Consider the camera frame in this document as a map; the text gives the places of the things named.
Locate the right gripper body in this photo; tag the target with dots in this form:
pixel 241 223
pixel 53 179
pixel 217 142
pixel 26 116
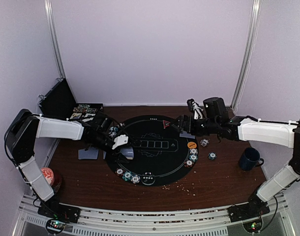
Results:
pixel 210 127

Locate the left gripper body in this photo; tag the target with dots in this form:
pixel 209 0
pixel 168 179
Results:
pixel 117 149

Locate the green fifty chip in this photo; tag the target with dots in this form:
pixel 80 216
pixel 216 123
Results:
pixel 114 128

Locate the grey card deck box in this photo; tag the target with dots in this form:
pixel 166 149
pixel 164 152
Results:
pixel 127 152

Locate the red chip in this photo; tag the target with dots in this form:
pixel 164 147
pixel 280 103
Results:
pixel 119 172
pixel 188 163

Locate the orange big blind button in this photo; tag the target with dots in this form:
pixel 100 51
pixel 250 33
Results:
pixel 192 145

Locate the red triangle marker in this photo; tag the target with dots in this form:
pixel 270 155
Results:
pixel 166 124

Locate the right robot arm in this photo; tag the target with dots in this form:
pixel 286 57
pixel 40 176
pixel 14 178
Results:
pixel 283 135

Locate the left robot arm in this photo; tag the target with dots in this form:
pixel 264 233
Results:
pixel 30 135

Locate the leftover cards on table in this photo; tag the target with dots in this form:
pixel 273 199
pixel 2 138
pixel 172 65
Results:
pixel 88 154

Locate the playing card deck in case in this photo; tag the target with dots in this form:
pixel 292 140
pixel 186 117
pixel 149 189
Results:
pixel 88 117

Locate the green chip stack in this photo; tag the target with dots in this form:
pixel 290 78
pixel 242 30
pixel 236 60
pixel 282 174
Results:
pixel 212 155

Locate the round black poker mat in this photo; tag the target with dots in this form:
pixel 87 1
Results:
pixel 159 151

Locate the dark blue mug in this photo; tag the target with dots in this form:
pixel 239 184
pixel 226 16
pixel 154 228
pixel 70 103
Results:
pixel 250 159

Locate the black poker set case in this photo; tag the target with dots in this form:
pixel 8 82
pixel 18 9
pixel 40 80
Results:
pixel 60 102

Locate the red patterned tin can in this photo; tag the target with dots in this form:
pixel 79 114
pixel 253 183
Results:
pixel 53 178

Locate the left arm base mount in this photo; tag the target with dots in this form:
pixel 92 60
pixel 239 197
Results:
pixel 58 220

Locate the aluminium front rail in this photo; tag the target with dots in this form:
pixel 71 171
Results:
pixel 215 221

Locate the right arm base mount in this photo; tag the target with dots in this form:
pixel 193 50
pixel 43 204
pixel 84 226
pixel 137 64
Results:
pixel 248 214

